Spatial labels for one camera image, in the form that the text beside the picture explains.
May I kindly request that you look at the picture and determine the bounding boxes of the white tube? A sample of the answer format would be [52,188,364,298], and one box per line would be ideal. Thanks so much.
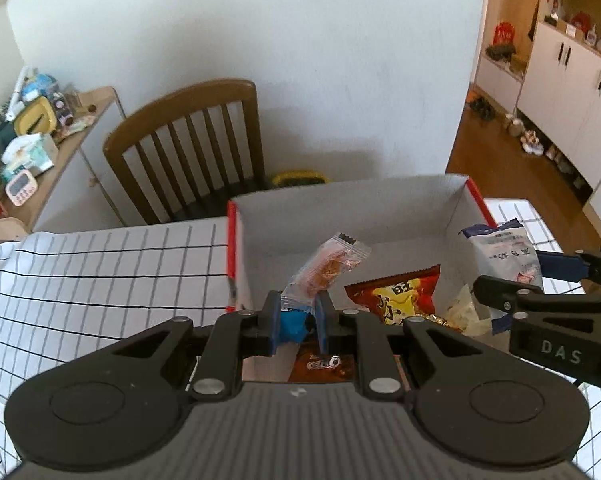
[5,65,31,123]

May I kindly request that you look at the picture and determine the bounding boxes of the dark shoes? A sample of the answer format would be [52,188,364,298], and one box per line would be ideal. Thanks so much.
[468,96,496,121]

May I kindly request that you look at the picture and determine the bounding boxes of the brown wooden slatted chair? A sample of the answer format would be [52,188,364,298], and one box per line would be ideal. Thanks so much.
[103,78,268,226]

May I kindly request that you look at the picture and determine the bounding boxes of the white shoes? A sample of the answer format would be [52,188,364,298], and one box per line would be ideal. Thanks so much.
[521,130,545,155]

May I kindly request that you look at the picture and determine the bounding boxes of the red cardboard box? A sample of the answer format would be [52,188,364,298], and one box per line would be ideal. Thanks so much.
[225,173,519,385]

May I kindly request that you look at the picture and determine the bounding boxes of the white green tissue pack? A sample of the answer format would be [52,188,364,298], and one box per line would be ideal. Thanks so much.
[0,132,60,181]

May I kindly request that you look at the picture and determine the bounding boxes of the yellow teal storage box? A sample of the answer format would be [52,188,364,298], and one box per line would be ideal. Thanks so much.
[13,97,58,136]

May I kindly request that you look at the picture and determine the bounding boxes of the white wall cabinet unit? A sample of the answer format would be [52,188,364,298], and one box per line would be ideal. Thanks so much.
[515,0,601,211]

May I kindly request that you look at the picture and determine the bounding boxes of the dark small jar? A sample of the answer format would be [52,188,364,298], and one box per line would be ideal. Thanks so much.
[50,92,76,126]

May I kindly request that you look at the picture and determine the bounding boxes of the clear orange snack packet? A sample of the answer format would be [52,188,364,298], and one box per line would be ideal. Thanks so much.
[280,232,371,313]

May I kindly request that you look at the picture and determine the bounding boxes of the brown chip bag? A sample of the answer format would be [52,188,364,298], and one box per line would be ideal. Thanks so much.
[288,342,357,383]

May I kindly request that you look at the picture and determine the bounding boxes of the yellow black stool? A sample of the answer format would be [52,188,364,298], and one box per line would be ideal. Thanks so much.
[271,170,331,190]

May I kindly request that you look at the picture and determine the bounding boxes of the wooden white side cabinet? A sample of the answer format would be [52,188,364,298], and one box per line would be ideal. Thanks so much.
[0,86,128,248]

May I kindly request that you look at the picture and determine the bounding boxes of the red yellow snack bag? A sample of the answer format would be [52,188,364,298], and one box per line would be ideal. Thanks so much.
[344,265,441,328]

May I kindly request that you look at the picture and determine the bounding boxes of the white blue-edged snack bag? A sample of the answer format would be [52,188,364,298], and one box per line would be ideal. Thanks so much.
[459,218,545,335]

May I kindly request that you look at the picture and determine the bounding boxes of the cream snack bag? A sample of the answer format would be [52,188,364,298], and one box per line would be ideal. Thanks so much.
[443,285,494,336]

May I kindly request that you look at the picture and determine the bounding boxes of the white timer clock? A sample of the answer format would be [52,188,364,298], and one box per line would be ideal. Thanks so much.
[5,169,38,206]

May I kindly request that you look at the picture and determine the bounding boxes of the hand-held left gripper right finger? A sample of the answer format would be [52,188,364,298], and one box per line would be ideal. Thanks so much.
[315,291,486,403]

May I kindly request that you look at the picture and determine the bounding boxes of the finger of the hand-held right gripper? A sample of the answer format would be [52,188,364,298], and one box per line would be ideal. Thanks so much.
[535,244,601,286]
[473,275,601,322]

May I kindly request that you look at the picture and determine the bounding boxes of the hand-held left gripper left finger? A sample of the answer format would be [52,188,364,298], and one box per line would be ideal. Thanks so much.
[108,290,286,403]

